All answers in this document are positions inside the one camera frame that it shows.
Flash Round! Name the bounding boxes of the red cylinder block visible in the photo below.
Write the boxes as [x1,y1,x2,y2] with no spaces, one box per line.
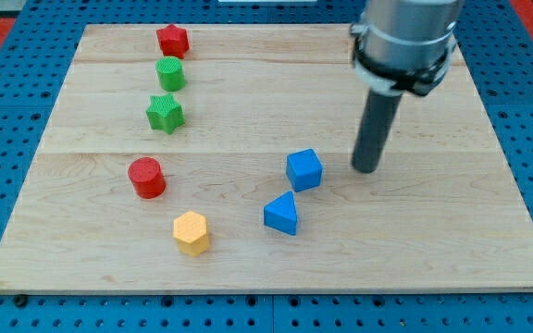
[128,157,167,199]

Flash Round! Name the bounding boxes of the blue triangle block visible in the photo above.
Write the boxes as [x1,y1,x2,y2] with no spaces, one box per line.
[263,191,298,236]

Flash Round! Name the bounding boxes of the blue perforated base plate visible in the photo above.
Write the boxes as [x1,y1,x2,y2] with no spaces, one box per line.
[0,1,533,332]

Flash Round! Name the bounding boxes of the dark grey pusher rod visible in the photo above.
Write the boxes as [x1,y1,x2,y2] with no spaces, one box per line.
[351,90,402,174]

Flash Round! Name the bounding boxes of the green star block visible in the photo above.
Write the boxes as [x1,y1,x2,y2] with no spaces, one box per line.
[145,93,186,134]

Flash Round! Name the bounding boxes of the red star block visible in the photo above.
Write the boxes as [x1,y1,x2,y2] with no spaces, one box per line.
[156,24,190,59]

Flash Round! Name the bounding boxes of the green cylinder block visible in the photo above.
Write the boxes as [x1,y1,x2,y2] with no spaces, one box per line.
[155,56,186,92]

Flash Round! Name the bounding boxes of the yellow hexagon block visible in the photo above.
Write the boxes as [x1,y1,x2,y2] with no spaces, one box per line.
[173,211,210,256]

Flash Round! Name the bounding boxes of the light wooden board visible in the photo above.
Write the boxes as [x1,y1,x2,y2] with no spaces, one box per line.
[0,24,533,295]

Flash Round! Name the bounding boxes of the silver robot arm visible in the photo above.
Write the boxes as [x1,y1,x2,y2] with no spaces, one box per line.
[349,0,464,97]

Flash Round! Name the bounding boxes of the blue cube block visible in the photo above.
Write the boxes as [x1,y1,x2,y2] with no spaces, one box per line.
[286,149,323,192]

